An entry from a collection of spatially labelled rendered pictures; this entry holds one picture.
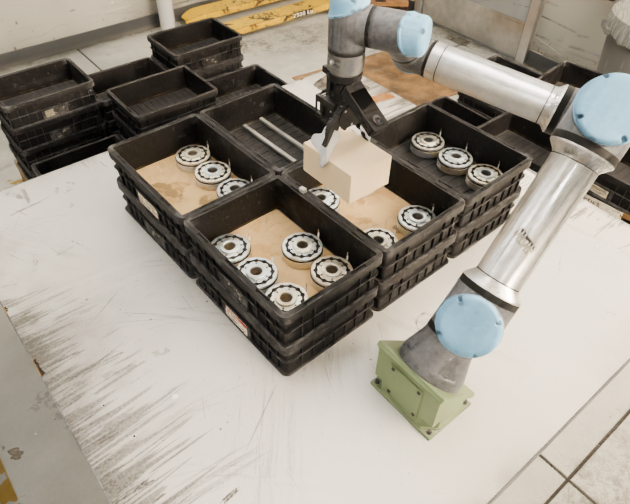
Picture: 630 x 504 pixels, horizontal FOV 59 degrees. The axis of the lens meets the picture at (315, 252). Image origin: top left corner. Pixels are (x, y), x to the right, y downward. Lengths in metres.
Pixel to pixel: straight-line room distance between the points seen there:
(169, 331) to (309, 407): 0.41
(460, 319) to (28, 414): 1.69
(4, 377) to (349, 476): 1.56
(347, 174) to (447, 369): 0.45
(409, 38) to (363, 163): 0.29
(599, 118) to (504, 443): 0.70
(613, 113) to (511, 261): 0.28
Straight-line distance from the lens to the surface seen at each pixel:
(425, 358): 1.17
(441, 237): 1.49
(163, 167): 1.74
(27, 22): 4.49
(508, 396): 1.40
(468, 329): 1.01
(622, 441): 2.33
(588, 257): 1.80
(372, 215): 1.54
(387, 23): 1.09
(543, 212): 1.01
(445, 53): 1.19
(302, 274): 1.37
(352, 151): 1.26
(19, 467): 2.21
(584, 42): 4.26
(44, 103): 2.78
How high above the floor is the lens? 1.83
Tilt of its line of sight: 45 degrees down
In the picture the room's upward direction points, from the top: 2 degrees clockwise
